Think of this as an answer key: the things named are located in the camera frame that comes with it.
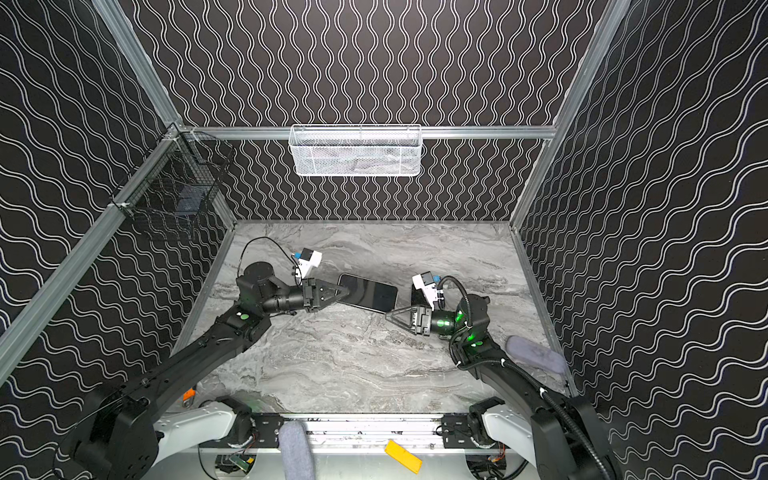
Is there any black phone case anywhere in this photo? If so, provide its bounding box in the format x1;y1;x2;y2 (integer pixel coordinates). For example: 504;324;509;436
335;273;400;314

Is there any light blue phone case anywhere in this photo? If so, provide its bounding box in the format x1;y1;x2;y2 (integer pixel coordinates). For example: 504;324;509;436
410;286;427;306

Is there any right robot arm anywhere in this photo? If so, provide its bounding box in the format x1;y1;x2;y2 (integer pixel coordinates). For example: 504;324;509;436
385;273;620;479

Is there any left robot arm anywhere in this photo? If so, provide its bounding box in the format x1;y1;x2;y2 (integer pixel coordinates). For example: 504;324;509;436
60;261;350;479

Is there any yellow tag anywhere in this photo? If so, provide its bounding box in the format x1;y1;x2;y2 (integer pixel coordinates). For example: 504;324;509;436
385;440;423;474

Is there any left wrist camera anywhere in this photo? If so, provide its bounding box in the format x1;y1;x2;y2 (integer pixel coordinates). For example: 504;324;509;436
294;248;323;280

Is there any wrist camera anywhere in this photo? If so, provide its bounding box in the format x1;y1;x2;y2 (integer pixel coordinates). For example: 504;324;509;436
412;271;443;309
294;248;323;280

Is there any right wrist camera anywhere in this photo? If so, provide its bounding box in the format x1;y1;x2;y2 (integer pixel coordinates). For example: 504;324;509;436
412;271;443;309

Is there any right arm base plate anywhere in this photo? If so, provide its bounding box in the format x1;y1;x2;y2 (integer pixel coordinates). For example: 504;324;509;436
441;413;526;450

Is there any aluminium front rail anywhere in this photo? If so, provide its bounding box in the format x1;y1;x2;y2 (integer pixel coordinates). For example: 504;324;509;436
119;411;607;455

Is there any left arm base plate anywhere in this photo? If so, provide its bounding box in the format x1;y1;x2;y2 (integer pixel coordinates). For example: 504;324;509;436
201;413;285;450

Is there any white wire basket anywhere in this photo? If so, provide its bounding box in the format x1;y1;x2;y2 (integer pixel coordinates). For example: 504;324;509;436
288;124;424;177

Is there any black wire basket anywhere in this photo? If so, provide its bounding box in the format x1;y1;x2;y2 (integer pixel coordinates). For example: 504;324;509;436
118;129;234;243

